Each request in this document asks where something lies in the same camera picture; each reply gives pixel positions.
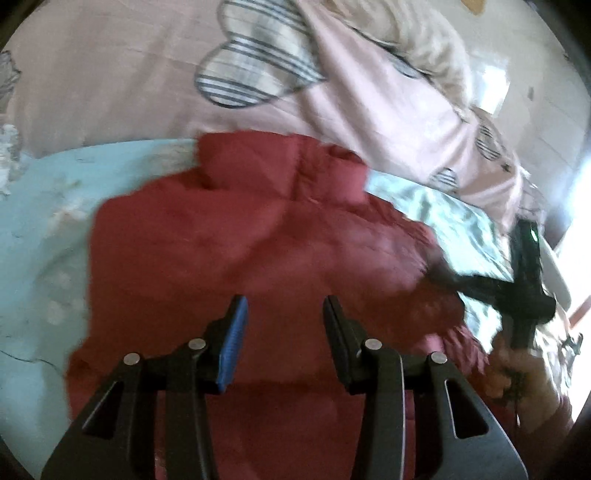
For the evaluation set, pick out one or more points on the light blue floral bedsheet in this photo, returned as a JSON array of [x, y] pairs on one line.
[[41, 230]]

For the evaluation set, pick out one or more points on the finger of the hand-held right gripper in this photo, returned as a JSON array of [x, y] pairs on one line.
[[443, 273]]

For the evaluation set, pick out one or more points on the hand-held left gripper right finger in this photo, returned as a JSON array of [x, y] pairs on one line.
[[336, 334]]

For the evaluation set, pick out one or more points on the person's right hand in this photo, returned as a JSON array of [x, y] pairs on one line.
[[531, 378]]

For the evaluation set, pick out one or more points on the person's right forearm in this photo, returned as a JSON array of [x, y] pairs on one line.
[[554, 417]]

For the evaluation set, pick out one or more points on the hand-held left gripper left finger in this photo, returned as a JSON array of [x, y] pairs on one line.
[[233, 344]]

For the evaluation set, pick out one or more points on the red quilted jacket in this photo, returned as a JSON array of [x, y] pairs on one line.
[[254, 240]]

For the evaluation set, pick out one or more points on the pink heart print quilt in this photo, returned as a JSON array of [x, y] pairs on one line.
[[138, 69]]

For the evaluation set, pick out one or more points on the white plastic object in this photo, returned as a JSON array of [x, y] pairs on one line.
[[554, 270]]

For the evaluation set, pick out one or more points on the beige pillow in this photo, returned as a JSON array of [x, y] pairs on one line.
[[434, 46]]

